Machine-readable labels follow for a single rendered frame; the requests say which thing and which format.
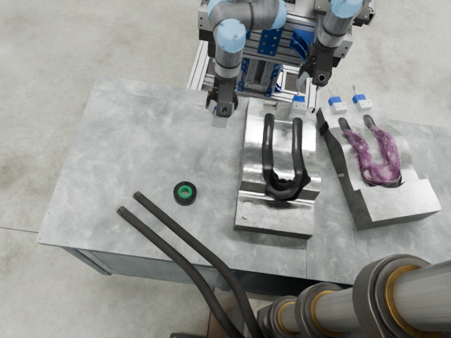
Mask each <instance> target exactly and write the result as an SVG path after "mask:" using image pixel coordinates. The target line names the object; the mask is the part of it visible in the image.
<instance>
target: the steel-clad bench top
mask: <svg viewBox="0 0 451 338"><path fill-rule="evenodd" d="M207 94H208V92H207V91H199V90H194V89H186V88H181V87H172V86H167V85H163V84H154V83H149V82H141V81H136V80H128V79H123V78H114V77H110V76H101V75H97V78H96V81H95V84H94V86H93V89H92V91H91V94H90V97H89V100H88V102H87V105H86V107H85V110H84V113H83V116H82V118H81V121H80V123H79V126H78V129H77V132H76V134H75V137H74V139H73V142H72V145H71V147H70V150H69V153H68V156H67V158H66V161H65V163H64V166H63V169H62V172H61V174H60V177H59V179H58V182H57V185H56V188H55V190H54V193H53V195H52V198H51V201H50V204H49V206H48V209H47V211H46V214H45V217H44V220H43V222H42V225H41V227H40V230H39V233H38V236H37V238H36V241H35V242H37V243H47V244H52V245H61V246H67V247H76V248H81V249H91V250H96V251H106V252H111V253H117V254H126V255H131V256H141V257H146V258H156V259H161V260H170V261H173V260H172V259H170V258H169V257H168V256H167V255H166V254H165V253H164V252H163V251H161V250H160V249H159V248H158V247H156V246H155V245H154V244H153V243H152V242H151V241H150V240H149V239H147V238H146V237H145V236H143V235H142V234H141V233H140V232H139V231H138V230H137V229H136V228H134V227H133V226H132V225H131V224H129V223H128V222H127V221H126V220H125V219H124V218H123V217H121V216H120V215H119V214H118V213H117V212H115V208H116V206H118V205H123V206H124V207H125V208H126V209H127V210H129V211H130V212H131V213H132V214H134V215H135V216H136V217H137V218H139V220H141V221H142V222H143V223H144V224H146V225H147V226H148V227H149V228H151V230H153V231H154V232H155V233H156V234H158V235H159V236H160V237H161V238H163V240H165V241H166V242H167V243H168V244H170V245H171V246H172V247H173V248H175V249H176V250H177V251H178V252H179V253H180V254H182V255H183V256H184V257H185V258H186V259H187V260H189V261H190V262H191V263H192V264H200V265H206V266H212V265H211V264H210V263H209V262H208V261H207V260H206V259H205V258H203V257H202V256H201V255H199V254H198V253H197V252H196V251H195V250H194V249H193V248H192V247H190V246H189V245H188V244H187V243H185V242H184V241H183V240H182V239H181V238H180V237H179V236H178V235H176V234H175V233H174V232H173V231H171V230H170V229H169V228H168V227H167V226H166V225H165V224H164V223H162V222H161V221H160V220H159V219H157V218H156V217H155V216H154V215H153V214H152V213H151V212H150V211H148V210H147V209H146V208H145V207H143V206H142V205H141V204H140V203H139V202H138V201H137V200H135V199H134V198H133V197H132V192H133V191H134V190H138V191H140V192H141V193H142V194H143V195H144V196H145V197H146V198H148V199H149V200H150V201H152V202H153V203H154V204H155V205H156V206H157V207H159V208H160V209H161V210H162V211H164V212H165V213H166V214H167V215H168V216H169V217H171V218H172V219H173V220H174V221H176V222H177V223H178V224H179V225H180V226H181V227H183V228H184V229H185V230H186V231H188V232H189V233H190V234H191V235H192V236H193V237H195V238H196V239H197V240H199V241H200V242H201V243H202V244H203V245H204V246H205V247H207V248H208V249H209V250H211V251H212V252H213V253H214V254H215V255H216V256H217V257H219V258H220V259H221V260H222V261H223V262H224V263H225V264H226V265H227V266H228V267H229V268H230V269H235V270H245V271H250V272H260V273H265V274H274V275H279V276H289V277H294V278H304V279H310V280H319V281H324V282H334V283H339V284H349V285H354V281H355V279H356V277H357V275H358V274H359V272H360V271H361V269H363V268H364V267H365V266H367V265H368V264H369V263H371V262H374V261H377V260H379V259H382V258H385V257H387V256H391V255H394V254H410V255H413V256H417V257H420V258H422V259H424V260H425V261H427V262H429V263H431V264H432V265H434V264H438V263H440V262H445V261H448V260H451V129H450V128H445V127H437V126H432V125H424V124H419V123H410V122H406V121H397V120H392V119H388V122H389V123H390V124H391V125H392V126H393V127H394V128H395V129H396V130H397V131H399V132H400V133H401V134H402V135H403V136H404V138H405V139H406V141H407V145H408V147H409V151H410V154H411V159H412V162H413V167H414V169H415V172H416V174H417V176H418V178H419V180H422V179H428V181H429V183H430V185H431V187H432V189H433V191H434V193H435V195H436V197H437V200H438V202H439V204H440V206H441V208H442V210H441V211H439V212H437V213H435V214H433V215H431V216H429V217H427V218H425V219H423V220H419V221H411V222H407V223H400V224H395V225H387V226H383V227H375V228H372V229H364V230H360V231H358V230H357V228H356V225H355V222H354V220H353V217H352V214H351V211H350V208H349V206H348V203H347V200H346V197H345V194H344V191H343V189H342V186H341V184H340V180H339V178H338V175H337V172H336V169H335V167H334V163H333V161H332V158H331V156H330V153H329V150H328V147H327V144H326V142H325V139H324V136H321V134H320V132H319V129H320V128H321V127H320V126H319V122H318V120H317V117H316V126H315V155H316V160H317V164H318V166H319V171H320V175H321V192H320V193H319V194H318V196H317V198H316V199H315V200H314V204H313V236H312V237H311V238H310V239H308V240H307V239H297V238H292V237H283V236H278V235H269V234H263V233H255V232H249V231H240V230H235V229H234V217H235V211H236V199H237V192H238V181H239V173H240V167H239V166H236V163H239V162H241V155H242V143H243V136H244V124H245V118H246V109H247V106H248V101H249V98H247V97H239V96H237V97H238V99H239V101H238V106H237V108H236V110H235V112H234V114H233V115H232V116H231V117H229V118H228V120H227V124H226V128H220V127H212V121H213V114H211V113H210V112H209V110H208V109H206V108H205V105H206V100H207ZM241 98H242V99H241ZM240 104H241V105H240ZM183 181H187V182H191V183H192V184H194V185H195V187H196V189H197V198H196V200H195V202H194V203H193V204H191V205H189V206H181V205H179V204H178V203H177V202H176V201H175V199H174V195H173V190H174V187H175V186H176V185H177V184H178V183H180V182H183Z"/></svg>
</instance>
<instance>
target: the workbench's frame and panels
mask: <svg viewBox="0 0 451 338"><path fill-rule="evenodd" d="M39 244H40V245H49V246H54V247H61V248H62V249H64V250H65V251H67V252H68V253H70V254H72V255H73V256H74V257H76V258H78V259H79V260H80V261H82V262H84V263H86V264H87V265H88V266H90V267H92V268H93V269H94V270H96V271H98V272H99V273H101V274H102V275H107V276H110V275H111V274H120V275H125V276H135V277H141V278H149V279H155V280H165V281H170V282H180V283H185V284H195V283H194V282H193V281H192V279H190V277H189V276H188V275H187V274H186V272H185V271H184V270H183V269H182V268H181V267H180V266H179V265H178V264H176V263H175V262H174V261H170V260H161V259H156V258H146V257H141V256H131V255H126V254H120V253H111V252H106V251H96V250H91V249H81V248H76V247H67V246H61V245H52V244H47V243H39ZM192 265H193V266H194V267H195V268H196V269H197V270H198V272H199V273H200V274H201V275H202V277H203V278H204V279H205V281H206V282H207V283H208V285H209V286H210V287H216V288H221V290H223V291H228V292H229V291H230V290H231V288H230V285H229V284H228V283H227V282H226V280H225V278H224V277H223V276H222V275H221V274H220V273H219V272H218V271H217V270H216V268H214V267H213V266H206V265H200V264H192ZM230 270H231V271H232V272H233V273H234V274H235V276H236V278H237V279H238V280H239V282H240V284H241V285H242V287H243V289H244V291H246V292H255V293H261V294H270V295H276V296H295V297H297V298H298V296H299V295H300V294H301V292H302V291H303V290H305V289H306V288H308V287H310V286H313V285H314V284H319V283H321V282H324V281H319V280H310V279H304V278H294V277H289V276H279V275H274V274H265V273H260V272H250V271H245V270H235V269H230ZM329 283H332V284H336V285H337V286H339V287H341V288H343V289H344V290H345V289H348V288H352V287H353V285H349V284H339V283H334V282H329Z"/></svg>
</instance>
